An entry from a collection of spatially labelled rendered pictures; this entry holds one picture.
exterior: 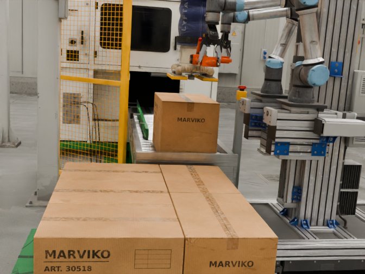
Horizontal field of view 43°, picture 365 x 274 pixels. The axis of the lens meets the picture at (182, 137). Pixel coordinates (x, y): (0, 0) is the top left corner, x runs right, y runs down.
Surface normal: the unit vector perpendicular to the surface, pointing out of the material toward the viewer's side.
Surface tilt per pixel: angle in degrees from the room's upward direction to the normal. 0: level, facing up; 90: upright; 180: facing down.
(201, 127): 90
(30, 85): 90
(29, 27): 90
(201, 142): 90
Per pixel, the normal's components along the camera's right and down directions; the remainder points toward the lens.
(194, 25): -0.07, -0.09
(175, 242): 0.14, 0.19
